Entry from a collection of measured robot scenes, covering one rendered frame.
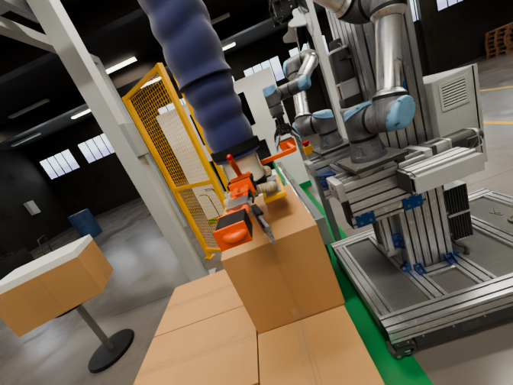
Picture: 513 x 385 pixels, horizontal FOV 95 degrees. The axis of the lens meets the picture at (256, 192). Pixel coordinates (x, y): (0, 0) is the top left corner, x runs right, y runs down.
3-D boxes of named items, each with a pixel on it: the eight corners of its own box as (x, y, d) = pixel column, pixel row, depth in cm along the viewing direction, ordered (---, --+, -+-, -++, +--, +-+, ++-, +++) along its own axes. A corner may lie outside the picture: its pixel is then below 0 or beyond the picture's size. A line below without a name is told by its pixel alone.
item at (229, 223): (225, 234, 59) (217, 217, 58) (253, 224, 59) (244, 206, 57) (221, 252, 51) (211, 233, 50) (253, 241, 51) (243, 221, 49)
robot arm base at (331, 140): (338, 140, 160) (334, 125, 157) (347, 141, 146) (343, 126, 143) (317, 148, 161) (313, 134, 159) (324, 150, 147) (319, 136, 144)
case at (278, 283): (253, 258, 160) (230, 207, 149) (308, 237, 158) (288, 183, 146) (258, 334, 103) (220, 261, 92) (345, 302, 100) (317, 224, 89)
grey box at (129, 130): (145, 154, 229) (129, 124, 221) (150, 152, 229) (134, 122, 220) (136, 157, 210) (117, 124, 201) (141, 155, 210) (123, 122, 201)
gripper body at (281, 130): (279, 137, 129) (272, 116, 126) (278, 137, 137) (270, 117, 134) (293, 132, 129) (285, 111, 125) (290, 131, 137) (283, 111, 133)
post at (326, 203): (333, 240, 237) (302, 147, 208) (340, 237, 236) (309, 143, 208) (336, 243, 230) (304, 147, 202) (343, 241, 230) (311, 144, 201)
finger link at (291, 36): (284, 53, 80) (279, 23, 72) (301, 46, 79) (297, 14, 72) (287, 57, 78) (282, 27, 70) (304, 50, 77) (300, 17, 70)
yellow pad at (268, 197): (262, 182, 131) (258, 174, 130) (279, 176, 130) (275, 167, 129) (265, 204, 99) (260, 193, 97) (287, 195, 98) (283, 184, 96)
